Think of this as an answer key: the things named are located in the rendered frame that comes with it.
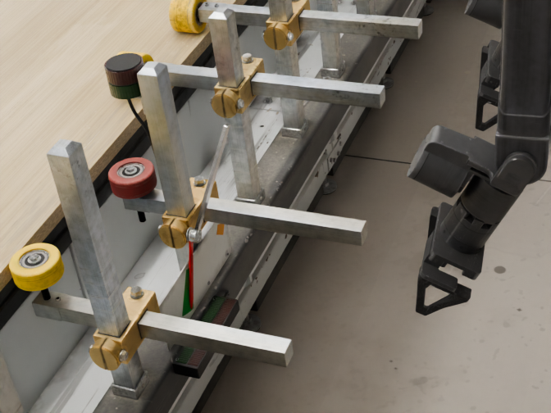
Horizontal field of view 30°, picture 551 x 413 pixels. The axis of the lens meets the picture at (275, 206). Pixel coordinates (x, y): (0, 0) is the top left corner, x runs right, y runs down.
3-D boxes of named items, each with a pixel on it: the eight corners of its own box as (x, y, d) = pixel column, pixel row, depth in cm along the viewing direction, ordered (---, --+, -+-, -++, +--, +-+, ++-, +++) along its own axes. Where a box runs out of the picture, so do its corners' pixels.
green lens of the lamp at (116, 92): (155, 81, 161) (152, 69, 159) (137, 101, 156) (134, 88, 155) (121, 77, 163) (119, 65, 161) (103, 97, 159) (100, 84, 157)
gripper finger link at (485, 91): (457, 130, 160) (484, 84, 153) (461, 103, 165) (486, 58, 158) (498, 146, 160) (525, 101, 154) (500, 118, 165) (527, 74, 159)
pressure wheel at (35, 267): (67, 287, 170) (50, 233, 163) (82, 315, 164) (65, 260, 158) (20, 305, 168) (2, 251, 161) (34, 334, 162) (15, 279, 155)
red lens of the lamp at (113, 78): (152, 67, 159) (149, 54, 158) (134, 87, 155) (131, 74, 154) (118, 63, 161) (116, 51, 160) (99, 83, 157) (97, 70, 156)
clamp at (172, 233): (220, 203, 180) (216, 179, 177) (188, 251, 171) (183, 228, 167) (192, 198, 182) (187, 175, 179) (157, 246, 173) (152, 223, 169)
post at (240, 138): (266, 224, 205) (234, 6, 176) (259, 235, 202) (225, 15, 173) (250, 222, 206) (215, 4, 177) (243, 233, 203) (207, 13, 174)
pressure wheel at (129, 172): (172, 210, 184) (161, 157, 177) (152, 237, 179) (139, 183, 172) (133, 203, 187) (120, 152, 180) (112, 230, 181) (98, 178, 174)
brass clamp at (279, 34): (314, 20, 210) (311, -3, 207) (290, 52, 200) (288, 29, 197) (286, 17, 212) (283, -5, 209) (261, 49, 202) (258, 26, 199)
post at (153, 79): (212, 294, 184) (166, 60, 156) (204, 307, 182) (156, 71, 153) (195, 291, 186) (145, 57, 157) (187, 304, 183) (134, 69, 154)
